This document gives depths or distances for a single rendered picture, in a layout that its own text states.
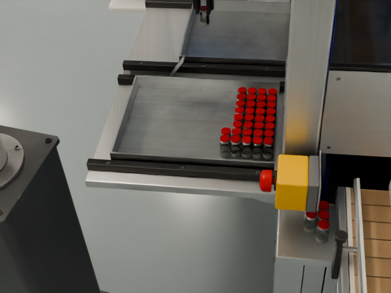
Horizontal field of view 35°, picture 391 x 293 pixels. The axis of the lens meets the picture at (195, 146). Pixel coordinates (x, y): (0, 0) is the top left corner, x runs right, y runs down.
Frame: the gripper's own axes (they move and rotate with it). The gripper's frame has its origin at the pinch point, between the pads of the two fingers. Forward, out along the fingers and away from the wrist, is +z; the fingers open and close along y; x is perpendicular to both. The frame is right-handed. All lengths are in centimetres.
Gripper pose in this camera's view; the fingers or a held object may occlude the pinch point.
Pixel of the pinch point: (203, 4)
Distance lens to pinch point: 151.3
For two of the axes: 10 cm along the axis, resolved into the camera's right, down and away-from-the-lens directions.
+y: -9.8, -1.0, 1.8
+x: -2.0, 6.7, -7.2
